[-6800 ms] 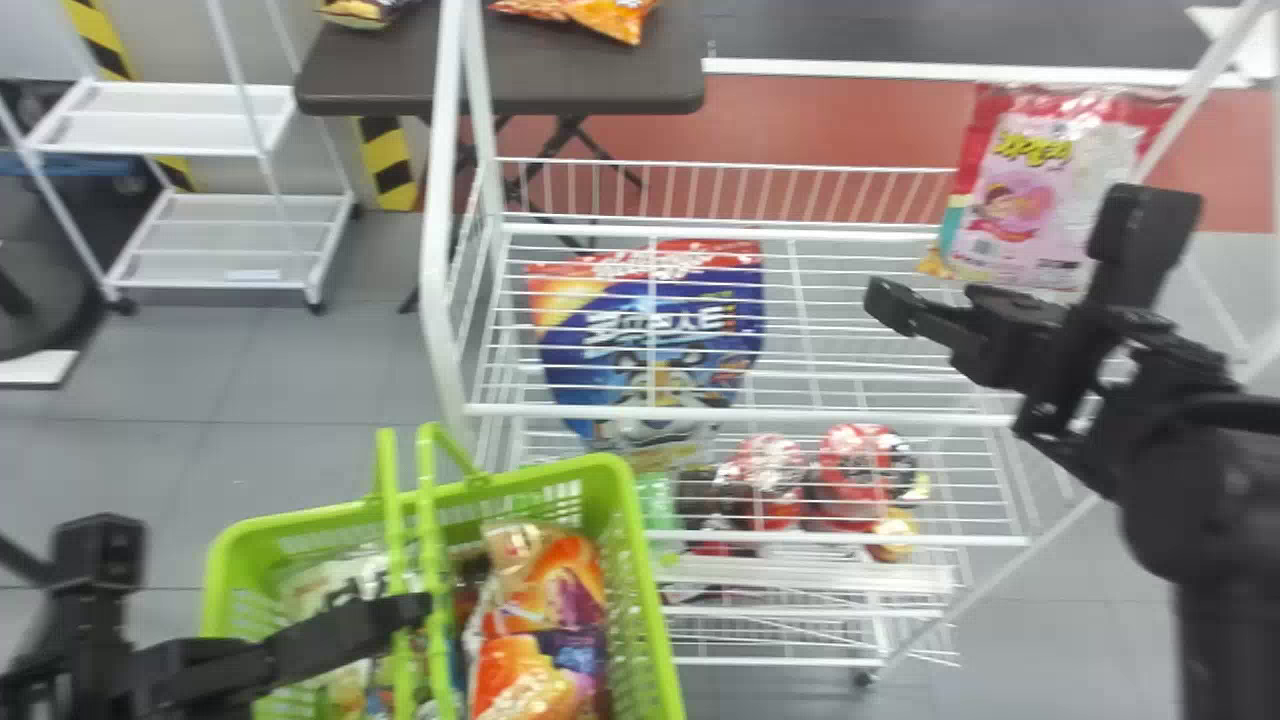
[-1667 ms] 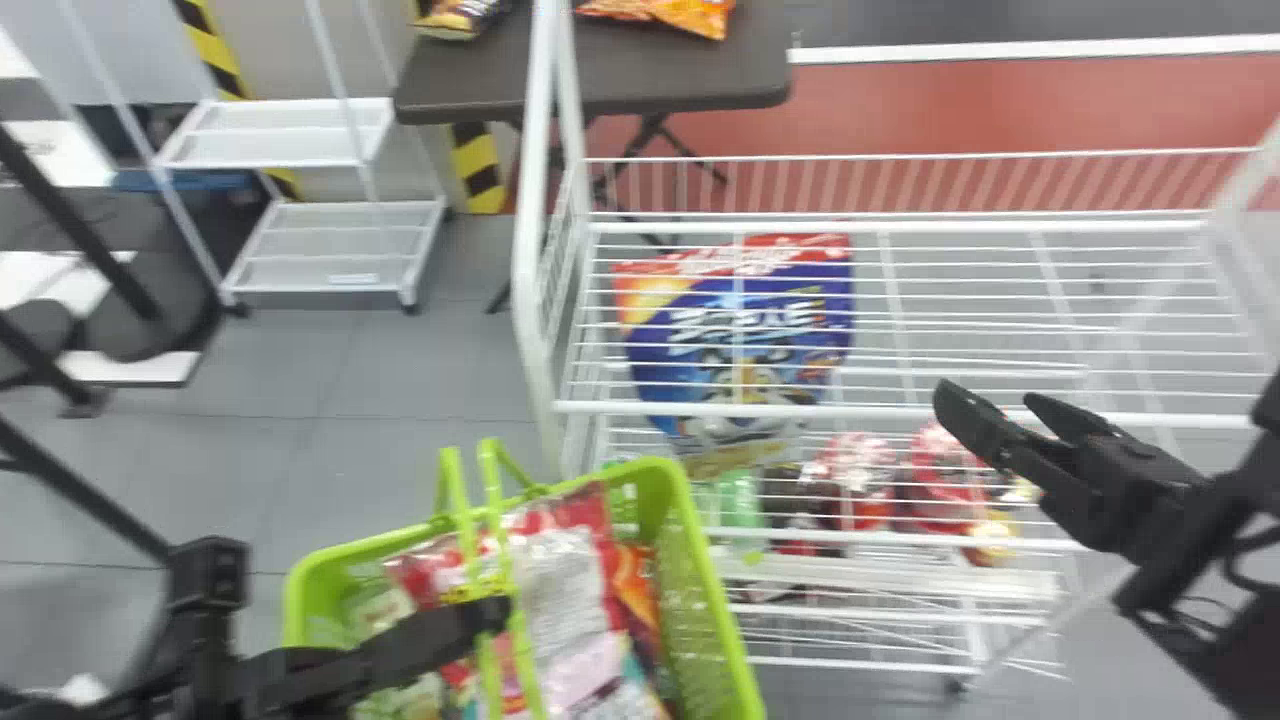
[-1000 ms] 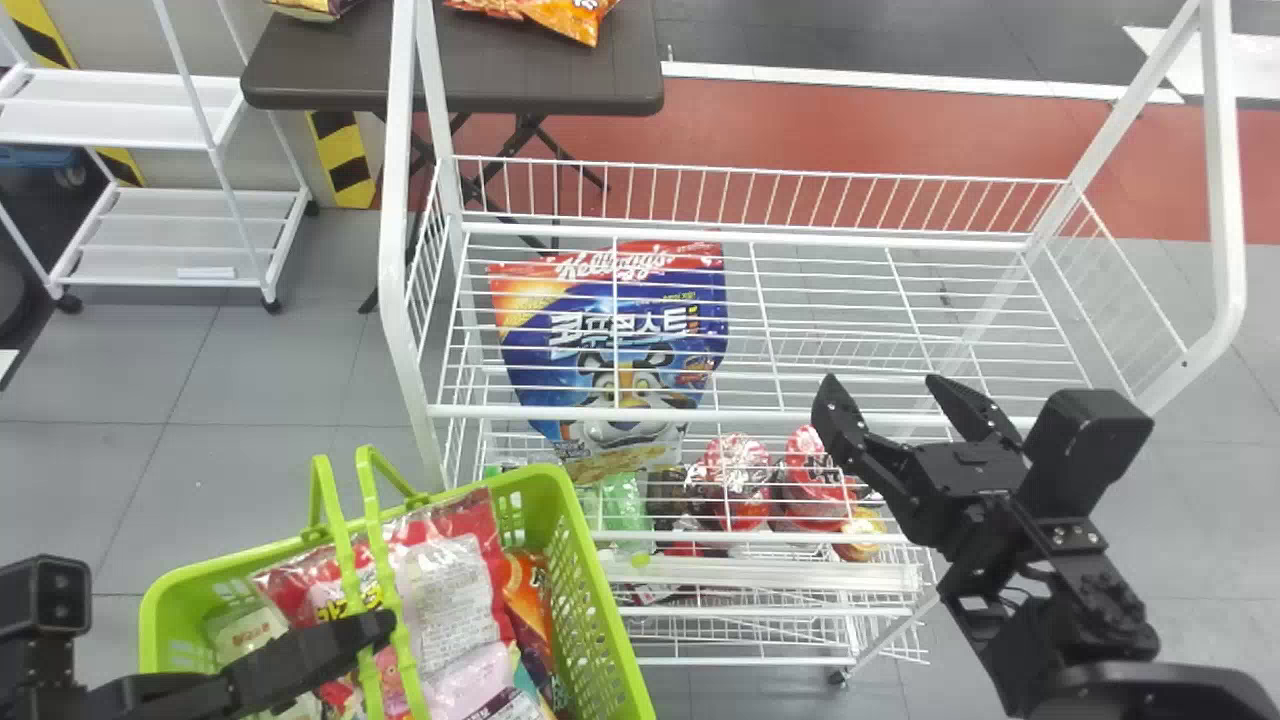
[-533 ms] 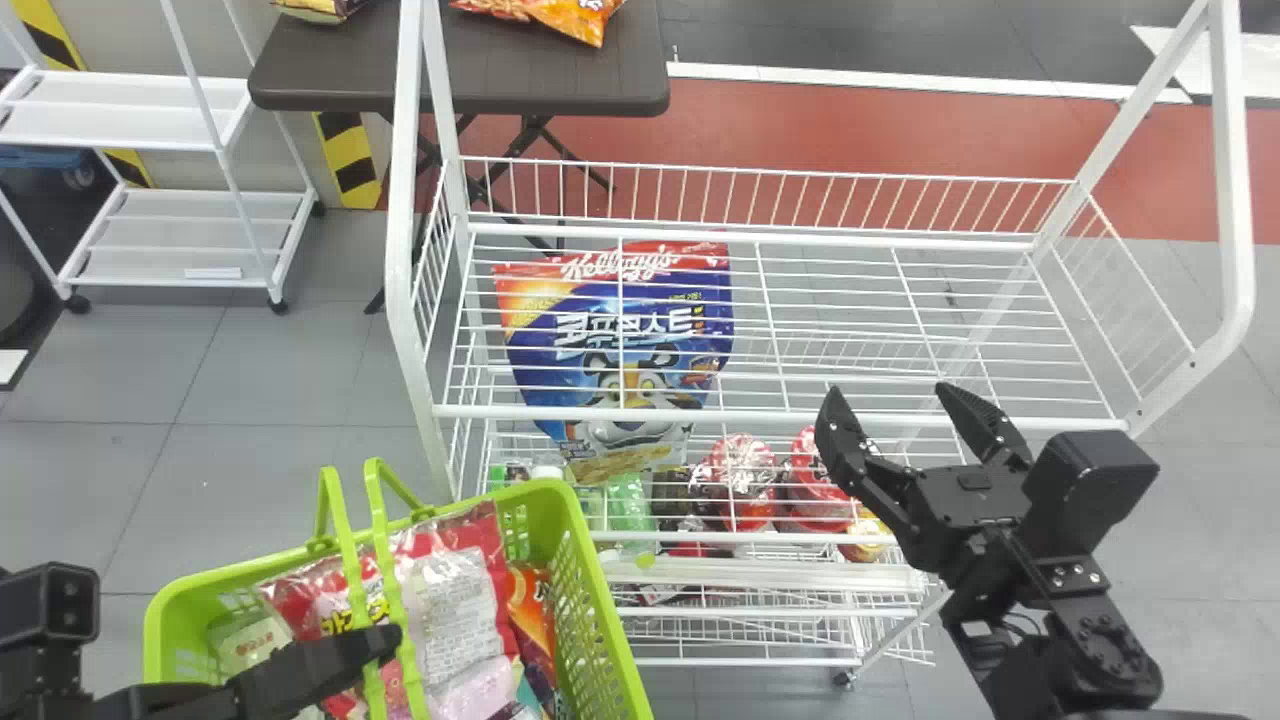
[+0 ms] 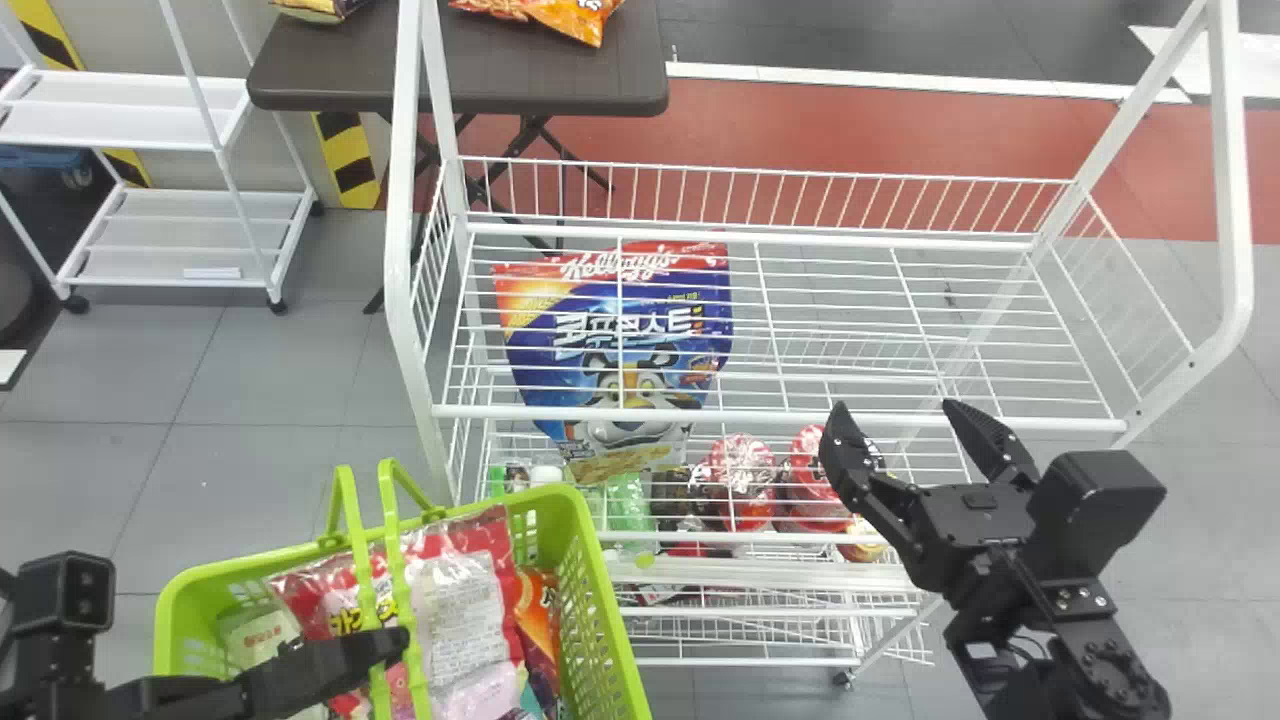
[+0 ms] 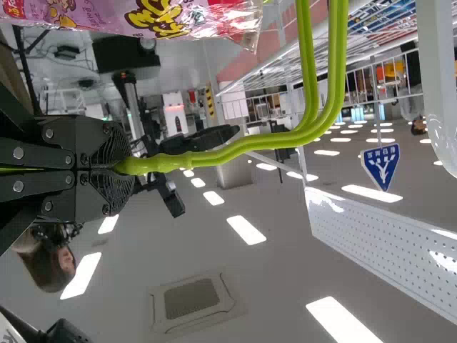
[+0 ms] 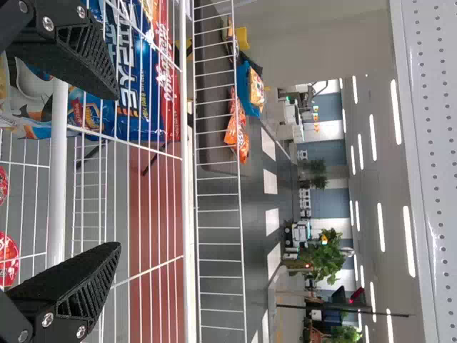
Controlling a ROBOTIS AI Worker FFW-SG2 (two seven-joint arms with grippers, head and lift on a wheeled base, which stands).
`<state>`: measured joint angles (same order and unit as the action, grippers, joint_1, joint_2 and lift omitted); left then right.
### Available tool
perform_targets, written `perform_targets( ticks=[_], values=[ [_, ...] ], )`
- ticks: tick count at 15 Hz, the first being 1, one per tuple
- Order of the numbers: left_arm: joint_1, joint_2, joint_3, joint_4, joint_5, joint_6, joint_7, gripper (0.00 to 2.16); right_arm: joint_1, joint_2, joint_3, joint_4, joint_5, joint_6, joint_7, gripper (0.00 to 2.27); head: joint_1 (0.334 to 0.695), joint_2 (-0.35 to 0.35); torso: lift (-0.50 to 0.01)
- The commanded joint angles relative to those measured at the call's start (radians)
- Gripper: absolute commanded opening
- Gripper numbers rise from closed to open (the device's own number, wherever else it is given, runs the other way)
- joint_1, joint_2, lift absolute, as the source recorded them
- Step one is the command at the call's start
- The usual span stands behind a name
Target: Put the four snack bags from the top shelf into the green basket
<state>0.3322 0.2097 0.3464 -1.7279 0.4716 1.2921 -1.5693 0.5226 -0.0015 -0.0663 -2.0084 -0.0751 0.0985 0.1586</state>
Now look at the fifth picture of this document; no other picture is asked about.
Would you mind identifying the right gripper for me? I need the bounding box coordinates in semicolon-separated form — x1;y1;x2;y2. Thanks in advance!
817;398;1063;599

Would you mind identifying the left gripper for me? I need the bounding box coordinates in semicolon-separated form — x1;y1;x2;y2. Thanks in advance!
98;625;412;720

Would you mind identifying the red snack packet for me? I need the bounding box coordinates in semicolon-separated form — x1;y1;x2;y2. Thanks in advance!
266;505;526;720

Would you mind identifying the white snack packet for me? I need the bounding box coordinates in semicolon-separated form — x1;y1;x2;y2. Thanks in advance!
408;548;506;701

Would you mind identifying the orange snack packet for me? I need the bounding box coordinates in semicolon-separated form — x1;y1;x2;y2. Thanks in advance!
448;0;627;49
513;568;563;693

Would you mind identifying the green basket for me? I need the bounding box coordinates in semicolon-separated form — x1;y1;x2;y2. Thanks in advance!
152;458;653;720

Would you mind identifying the green bottle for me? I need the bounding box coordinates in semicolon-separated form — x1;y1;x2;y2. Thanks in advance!
602;470;658;557

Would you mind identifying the blue cereal bag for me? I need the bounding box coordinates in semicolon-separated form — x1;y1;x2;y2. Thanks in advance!
492;240;734;488

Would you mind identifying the white shelf trolley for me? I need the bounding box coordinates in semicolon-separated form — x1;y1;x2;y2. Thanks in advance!
0;0;324;317

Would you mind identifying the dark side table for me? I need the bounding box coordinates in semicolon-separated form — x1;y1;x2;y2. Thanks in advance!
246;0;669;316

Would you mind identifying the yellow snack packet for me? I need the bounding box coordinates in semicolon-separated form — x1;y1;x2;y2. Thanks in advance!
270;0;373;25

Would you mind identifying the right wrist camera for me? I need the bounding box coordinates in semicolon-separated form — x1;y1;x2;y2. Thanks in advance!
1024;450;1169;578

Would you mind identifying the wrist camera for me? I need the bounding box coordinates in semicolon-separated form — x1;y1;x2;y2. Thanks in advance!
8;550;117;683
1024;450;1169;578

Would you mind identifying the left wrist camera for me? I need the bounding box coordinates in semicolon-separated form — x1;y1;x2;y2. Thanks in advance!
8;550;117;683

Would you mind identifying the white wire rack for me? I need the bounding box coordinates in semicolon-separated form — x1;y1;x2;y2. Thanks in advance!
383;0;1256;691

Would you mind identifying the yellow black striped post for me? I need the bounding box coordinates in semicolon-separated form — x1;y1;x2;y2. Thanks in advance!
310;112;384;210
5;0;153;189

